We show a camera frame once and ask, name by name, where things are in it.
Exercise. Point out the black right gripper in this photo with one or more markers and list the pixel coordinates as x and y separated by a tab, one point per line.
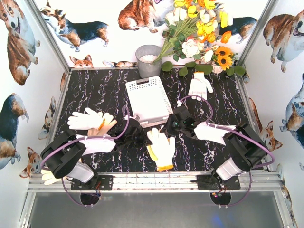
171	126

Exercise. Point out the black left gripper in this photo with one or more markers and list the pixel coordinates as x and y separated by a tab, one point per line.
138	132

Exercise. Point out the yellow palm glove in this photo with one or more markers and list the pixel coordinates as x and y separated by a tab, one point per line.
162	149

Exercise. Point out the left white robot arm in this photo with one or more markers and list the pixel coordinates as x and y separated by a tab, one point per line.
62	156

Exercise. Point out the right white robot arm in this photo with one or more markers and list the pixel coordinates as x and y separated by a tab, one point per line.
245	147

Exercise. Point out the white perforated storage basket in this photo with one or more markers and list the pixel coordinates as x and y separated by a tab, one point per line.
149	100

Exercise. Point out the white knit glove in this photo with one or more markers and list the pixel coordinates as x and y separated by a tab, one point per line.
85	121

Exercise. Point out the grey metal bucket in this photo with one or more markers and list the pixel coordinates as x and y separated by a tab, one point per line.
147	60

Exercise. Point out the artificial flower bouquet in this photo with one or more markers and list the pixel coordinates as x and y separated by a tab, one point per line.
199	29

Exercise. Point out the cream glove off table edge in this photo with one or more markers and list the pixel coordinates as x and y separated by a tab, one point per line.
48	177

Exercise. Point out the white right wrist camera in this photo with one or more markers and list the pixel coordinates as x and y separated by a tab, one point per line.
178	103

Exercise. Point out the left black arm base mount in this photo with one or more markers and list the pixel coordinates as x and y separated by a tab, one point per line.
97	182

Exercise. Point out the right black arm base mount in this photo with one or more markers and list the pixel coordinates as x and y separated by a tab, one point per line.
211	181

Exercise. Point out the aluminium front rail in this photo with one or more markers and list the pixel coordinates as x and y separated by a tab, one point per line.
184	182

